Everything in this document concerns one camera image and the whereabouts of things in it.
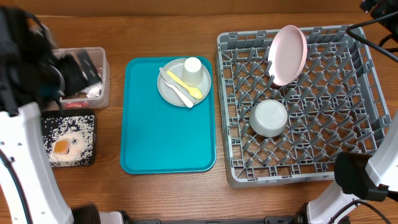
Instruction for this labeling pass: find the white plastic knife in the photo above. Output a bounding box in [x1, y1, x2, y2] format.
[159, 67, 193, 108]

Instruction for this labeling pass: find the teal serving tray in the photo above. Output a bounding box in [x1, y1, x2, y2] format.
[120, 57, 216, 174]

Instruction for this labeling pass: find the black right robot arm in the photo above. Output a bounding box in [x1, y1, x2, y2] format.
[292, 0, 397, 223]

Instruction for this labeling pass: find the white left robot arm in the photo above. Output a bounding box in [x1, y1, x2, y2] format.
[1, 7, 100, 223]

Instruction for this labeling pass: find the black plastic tray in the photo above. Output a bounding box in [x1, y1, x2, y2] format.
[40, 108, 97, 168]

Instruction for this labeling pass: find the orange food cube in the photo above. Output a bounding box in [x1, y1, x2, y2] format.
[53, 139, 70, 154]

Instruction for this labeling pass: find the white large plate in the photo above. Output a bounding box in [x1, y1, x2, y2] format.
[268, 25, 307, 86]

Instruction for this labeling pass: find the grey dishwasher rack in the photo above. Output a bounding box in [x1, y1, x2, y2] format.
[216, 26, 392, 188]

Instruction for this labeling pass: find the grey bowl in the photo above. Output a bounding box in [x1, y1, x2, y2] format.
[249, 100, 288, 137]

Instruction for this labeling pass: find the white plastic cup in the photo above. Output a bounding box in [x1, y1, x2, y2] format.
[182, 57, 203, 86]

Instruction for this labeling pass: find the white napkin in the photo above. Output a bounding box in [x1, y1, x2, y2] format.
[81, 82, 102, 98]

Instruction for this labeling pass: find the red sauce packet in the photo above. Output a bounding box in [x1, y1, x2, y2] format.
[63, 101, 87, 109]

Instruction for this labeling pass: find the yellow plastic spoon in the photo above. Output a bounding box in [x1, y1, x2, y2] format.
[166, 71, 203, 100]

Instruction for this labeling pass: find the grey small plate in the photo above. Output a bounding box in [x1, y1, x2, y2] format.
[157, 57, 212, 107]

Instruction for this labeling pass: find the clear plastic bin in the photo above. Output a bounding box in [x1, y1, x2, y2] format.
[60, 47, 111, 109]

